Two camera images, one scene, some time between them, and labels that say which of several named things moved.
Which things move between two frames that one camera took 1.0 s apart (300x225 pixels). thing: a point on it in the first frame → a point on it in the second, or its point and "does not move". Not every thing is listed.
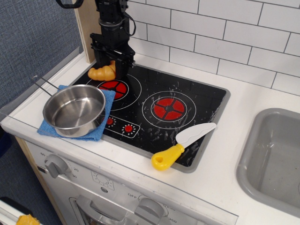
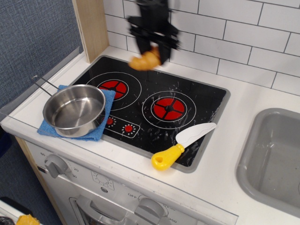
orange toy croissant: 107,73 → 148,61
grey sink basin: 268,164 does not move
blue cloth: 96,135 does not move
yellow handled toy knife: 163,159 does not move
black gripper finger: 102,59 → 144,45
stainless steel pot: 74,110 does not move
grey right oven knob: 149,211 does not move
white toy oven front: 67,178 does not move
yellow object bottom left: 27,220 does not move
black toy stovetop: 150,107 does not move
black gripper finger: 121,67 → 164,53
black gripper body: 114,41 → 153,29
